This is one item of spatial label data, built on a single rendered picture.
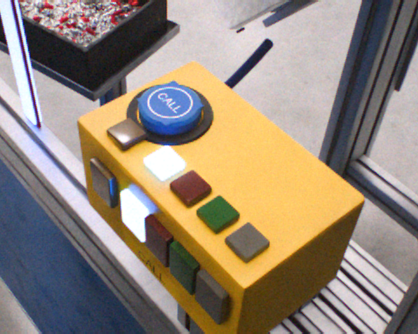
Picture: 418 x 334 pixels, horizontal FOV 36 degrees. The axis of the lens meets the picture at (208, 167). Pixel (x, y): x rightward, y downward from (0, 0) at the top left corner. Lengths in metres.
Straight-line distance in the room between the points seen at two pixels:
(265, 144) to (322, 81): 1.73
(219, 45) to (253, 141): 1.82
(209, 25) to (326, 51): 0.42
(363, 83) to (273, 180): 0.57
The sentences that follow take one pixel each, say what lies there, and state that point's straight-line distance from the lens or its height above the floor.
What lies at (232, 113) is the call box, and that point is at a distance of 0.41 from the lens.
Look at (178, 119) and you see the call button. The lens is 0.39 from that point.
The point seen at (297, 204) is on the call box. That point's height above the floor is 1.07.
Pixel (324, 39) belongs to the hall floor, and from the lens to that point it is 2.30.
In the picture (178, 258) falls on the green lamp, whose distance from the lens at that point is 0.36.
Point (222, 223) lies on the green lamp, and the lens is 0.35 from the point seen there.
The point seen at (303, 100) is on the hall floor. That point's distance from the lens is 2.04.
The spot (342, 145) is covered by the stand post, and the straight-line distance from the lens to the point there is 1.02.
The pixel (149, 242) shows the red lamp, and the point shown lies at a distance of 0.39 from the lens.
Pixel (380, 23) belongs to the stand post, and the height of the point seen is 0.87.
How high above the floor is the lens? 1.36
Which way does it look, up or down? 49 degrees down
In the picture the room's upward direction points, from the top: 5 degrees clockwise
